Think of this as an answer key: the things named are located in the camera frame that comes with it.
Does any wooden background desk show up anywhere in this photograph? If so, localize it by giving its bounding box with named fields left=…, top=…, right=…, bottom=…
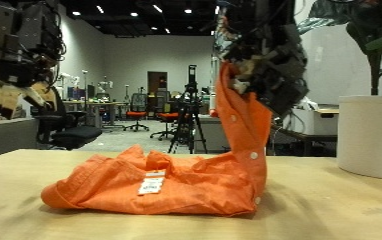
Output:
left=62, top=100, right=130, bottom=130

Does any green leafy plant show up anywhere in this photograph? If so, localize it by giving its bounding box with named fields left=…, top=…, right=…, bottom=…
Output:
left=295, top=0, right=382, bottom=97

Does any brown door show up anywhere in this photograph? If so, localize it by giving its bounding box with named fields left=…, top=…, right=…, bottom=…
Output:
left=146, top=70, right=169, bottom=96

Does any black camera tripod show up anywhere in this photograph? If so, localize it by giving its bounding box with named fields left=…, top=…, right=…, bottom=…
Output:
left=167, top=64, right=208, bottom=155

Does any grey sofa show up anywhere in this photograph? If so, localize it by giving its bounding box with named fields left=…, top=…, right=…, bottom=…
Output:
left=0, top=117, right=39, bottom=161

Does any white storage box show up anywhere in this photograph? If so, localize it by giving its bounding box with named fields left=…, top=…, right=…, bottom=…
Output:
left=282, top=106, right=340, bottom=136

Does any white round plant pot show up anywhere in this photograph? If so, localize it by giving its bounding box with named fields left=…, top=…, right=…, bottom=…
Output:
left=336, top=94, right=382, bottom=181

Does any black office chair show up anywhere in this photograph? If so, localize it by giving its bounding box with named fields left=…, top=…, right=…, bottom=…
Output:
left=29, top=85, right=103, bottom=151

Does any dark side table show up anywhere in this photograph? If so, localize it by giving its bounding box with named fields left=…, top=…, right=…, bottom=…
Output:
left=271, top=122, right=339, bottom=158

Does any white plastic bag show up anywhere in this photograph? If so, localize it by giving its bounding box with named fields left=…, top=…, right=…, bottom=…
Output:
left=299, top=96, right=320, bottom=112

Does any orange button shirt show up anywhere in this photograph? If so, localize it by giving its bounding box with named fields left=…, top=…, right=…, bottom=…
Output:
left=39, top=61, right=274, bottom=218

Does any low grey counter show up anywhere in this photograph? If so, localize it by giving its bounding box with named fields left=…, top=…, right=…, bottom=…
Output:
left=197, top=114, right=232, bottom=153

